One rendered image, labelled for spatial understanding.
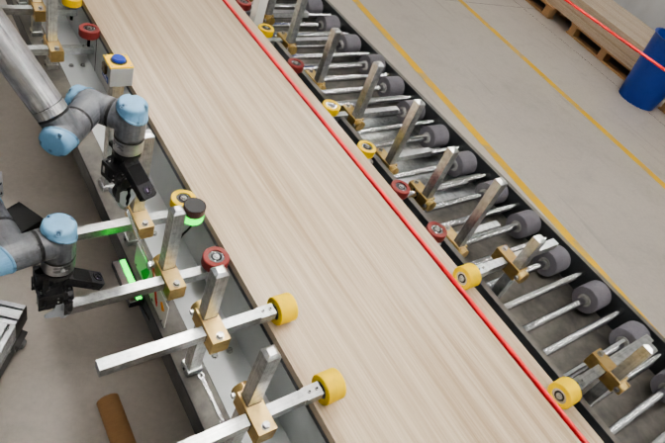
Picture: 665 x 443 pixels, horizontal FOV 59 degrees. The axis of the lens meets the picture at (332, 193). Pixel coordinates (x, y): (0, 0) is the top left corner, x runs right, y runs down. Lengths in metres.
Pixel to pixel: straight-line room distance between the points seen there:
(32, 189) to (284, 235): 1.63
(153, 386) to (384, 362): 1.13
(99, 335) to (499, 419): 1.62
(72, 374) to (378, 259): 1.29
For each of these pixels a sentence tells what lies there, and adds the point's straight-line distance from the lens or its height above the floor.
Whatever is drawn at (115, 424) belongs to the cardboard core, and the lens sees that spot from 2.37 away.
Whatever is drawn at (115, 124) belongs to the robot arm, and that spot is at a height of 1.29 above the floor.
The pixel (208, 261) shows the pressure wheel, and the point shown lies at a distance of 1.74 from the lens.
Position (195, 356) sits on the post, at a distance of 1.68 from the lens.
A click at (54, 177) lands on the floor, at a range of 3.24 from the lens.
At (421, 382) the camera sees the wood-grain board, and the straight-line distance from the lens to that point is 1.72.
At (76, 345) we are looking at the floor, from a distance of 2.62.
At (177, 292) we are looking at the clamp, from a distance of 1.72.
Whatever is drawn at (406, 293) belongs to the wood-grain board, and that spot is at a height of 0.90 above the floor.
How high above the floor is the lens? 2.23
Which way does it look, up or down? 39 degrees down
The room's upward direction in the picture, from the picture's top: 24 degrees clockwise
